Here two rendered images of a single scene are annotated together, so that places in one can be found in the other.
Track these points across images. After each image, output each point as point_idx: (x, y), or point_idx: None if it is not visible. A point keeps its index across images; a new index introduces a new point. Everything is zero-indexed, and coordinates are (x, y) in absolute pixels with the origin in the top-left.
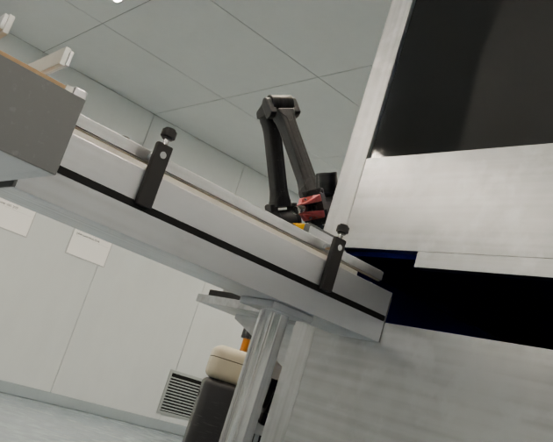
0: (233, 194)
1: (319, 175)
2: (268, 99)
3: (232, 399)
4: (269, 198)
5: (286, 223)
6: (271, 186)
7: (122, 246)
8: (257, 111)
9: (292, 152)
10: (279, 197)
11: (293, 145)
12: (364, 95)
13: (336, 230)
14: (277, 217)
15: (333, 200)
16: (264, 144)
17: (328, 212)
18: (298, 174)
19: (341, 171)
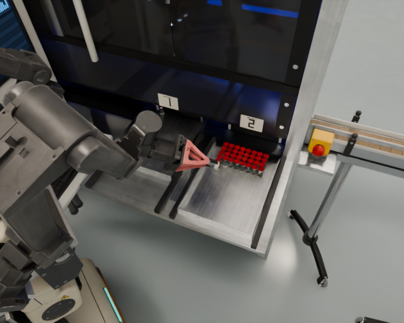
0: None
1: (158, 131)
2: (101, 143)
3: (344, 181)
4: (40, 246)
5: (381, 129)
6: (43, 234)
7: None
8: (11, 207)
9: (113, 154)
10: (55, 223)
11: (114, 146)
12: (334, 45)
13: (360, 115)
14: (386, 130)
15: (311, 115)
16: (18, 223)
17: (310, 122)
18: (117, 164)
19: (317, 99)
